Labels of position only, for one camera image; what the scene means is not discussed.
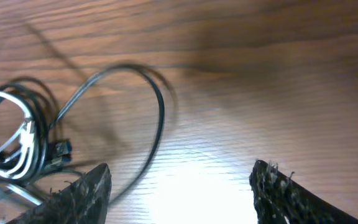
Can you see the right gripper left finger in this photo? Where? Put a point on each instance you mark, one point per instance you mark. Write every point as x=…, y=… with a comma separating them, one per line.
x=83, y=202

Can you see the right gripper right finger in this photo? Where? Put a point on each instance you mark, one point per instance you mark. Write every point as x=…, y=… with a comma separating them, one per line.
x=278, y=199

